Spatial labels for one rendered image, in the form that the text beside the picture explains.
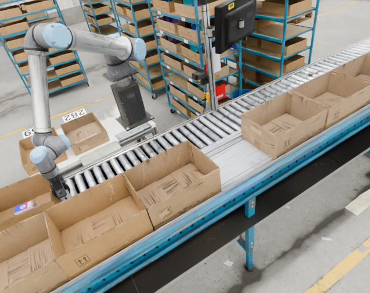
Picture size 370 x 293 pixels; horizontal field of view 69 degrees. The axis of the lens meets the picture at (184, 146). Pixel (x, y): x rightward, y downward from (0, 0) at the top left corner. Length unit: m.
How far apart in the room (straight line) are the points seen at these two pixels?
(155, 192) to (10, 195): 0.94
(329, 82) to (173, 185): 1.35
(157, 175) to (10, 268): 0.79
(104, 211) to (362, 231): 1.89
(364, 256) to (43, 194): 2.22
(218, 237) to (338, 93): 1.31
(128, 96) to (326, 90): 1.47
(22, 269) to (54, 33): 1.10
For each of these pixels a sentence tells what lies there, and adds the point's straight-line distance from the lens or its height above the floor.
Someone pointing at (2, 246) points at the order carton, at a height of 0.97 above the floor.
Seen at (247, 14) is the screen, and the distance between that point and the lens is 2.15.
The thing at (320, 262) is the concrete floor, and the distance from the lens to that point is 2.27.
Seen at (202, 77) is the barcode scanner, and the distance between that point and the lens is 2.14.
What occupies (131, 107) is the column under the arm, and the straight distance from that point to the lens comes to 2.22.
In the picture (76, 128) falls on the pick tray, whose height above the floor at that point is 0.77.
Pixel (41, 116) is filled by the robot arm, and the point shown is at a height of 1.26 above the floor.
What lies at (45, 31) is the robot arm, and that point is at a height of 1.67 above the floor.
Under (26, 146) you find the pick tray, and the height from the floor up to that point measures 0.78.
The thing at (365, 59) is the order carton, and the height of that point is 1.01.
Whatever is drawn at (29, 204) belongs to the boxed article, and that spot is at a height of 0.80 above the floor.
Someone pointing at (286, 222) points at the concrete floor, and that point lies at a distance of 2.40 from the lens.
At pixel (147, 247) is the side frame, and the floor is 0.91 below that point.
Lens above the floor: 1.94
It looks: 38 degrees down
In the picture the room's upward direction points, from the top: 11 degrees counter-clockwise
